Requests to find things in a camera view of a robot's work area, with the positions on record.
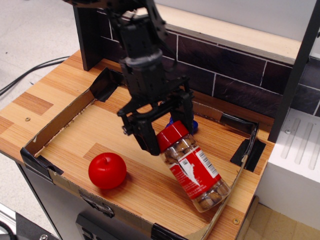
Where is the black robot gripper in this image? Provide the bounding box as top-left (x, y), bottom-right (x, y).
top-left (117, 49), bottom-right (194, 156)

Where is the red plastic apple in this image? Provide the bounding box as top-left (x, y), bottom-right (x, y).
top-left (88, 152), bottom-right (127, 190)

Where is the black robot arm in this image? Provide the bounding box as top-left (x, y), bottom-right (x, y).
top-left (68, 0), bottom-right (194, 156)

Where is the white ridged side unit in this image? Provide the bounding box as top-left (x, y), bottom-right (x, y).
top-left (256, 109), bottom-right (320, 229)

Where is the black device under table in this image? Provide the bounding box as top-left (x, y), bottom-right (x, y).
top-left (75, 213), bottom-right (151, 240)

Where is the black floor cable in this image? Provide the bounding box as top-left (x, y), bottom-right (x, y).
top-left (0, 56), bottom-right (71, 97)

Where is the blue plastic grape bunch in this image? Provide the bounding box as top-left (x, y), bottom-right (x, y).
top-left (166, 117), bottom-right (199, 134)

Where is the taped cardboard fence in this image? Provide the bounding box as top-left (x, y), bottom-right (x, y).
top-left (20, 87), bottom-right (264, 240)

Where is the black cable lower left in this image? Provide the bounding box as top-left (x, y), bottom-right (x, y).
top-left (0, 221), bottom-right (16, 240)

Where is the red-lidded spice bottle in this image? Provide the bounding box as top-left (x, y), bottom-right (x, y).
top-left (156, 121), bottom-right (230, 213)

